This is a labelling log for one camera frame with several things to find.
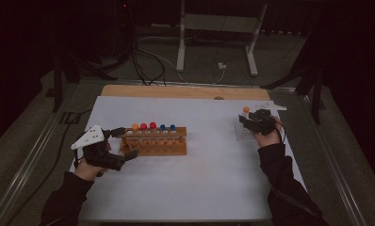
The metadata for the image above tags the wooden test tube rack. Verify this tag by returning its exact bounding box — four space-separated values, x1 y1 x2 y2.
114 126 188 157

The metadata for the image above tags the white cable with plug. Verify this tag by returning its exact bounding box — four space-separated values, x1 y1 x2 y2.
175 59 228 86

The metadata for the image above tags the person's right hand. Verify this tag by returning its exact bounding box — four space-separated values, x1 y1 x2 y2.
253 117 284 149

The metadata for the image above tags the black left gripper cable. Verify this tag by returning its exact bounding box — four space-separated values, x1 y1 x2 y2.
72 149 84 169

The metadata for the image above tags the metal floor rail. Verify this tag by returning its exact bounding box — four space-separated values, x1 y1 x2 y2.
0 84 78 226
298 93 367 226

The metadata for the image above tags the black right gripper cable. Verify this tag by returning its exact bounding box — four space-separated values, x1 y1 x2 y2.
271 117 286 143

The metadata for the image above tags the blue capped test tube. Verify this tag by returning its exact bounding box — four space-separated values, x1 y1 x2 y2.
169 123 177 149
158 123 167 149

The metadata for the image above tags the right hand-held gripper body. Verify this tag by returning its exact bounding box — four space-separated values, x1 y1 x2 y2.
248 102 287 137

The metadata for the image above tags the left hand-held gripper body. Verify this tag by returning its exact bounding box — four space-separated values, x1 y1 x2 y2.
71 124 125 172

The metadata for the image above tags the white table sheet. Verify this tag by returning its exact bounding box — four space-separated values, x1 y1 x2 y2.
67 95 307 222

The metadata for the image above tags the person's left hand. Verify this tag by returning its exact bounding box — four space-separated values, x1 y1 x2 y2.
73 158 109 182

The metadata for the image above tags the white metal stand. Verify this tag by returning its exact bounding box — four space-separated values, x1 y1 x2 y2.
175 0 269 77

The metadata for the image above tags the black tripod stand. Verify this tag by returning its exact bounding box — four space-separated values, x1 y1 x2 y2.
260 31 327 125
52 53 119 113

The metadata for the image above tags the red capped test tube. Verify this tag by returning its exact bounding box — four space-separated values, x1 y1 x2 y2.
139 122 148 149
148 121 157 149

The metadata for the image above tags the black cable bundle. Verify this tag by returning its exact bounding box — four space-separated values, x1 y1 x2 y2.
125 40 168 88

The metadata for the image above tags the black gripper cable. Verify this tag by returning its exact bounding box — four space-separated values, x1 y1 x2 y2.
72 149 84 169
271 117 286 143

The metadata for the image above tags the black floor cable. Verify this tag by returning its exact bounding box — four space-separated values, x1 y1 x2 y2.
6 107 94 226

